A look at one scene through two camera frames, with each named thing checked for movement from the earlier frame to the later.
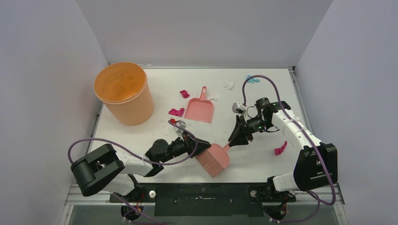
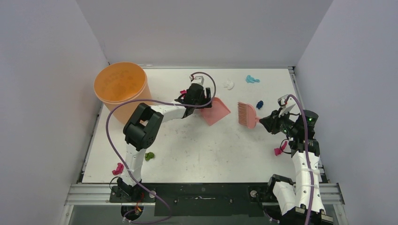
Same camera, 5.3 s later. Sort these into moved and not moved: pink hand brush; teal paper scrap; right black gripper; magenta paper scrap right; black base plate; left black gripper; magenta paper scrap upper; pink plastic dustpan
Moved: left black gripper; right black gripper; pink plastic dustpan; pink hand brush
Not moved: magenta paper scrap upper; magenta paper scrap right; black base plate; teal paper scrap
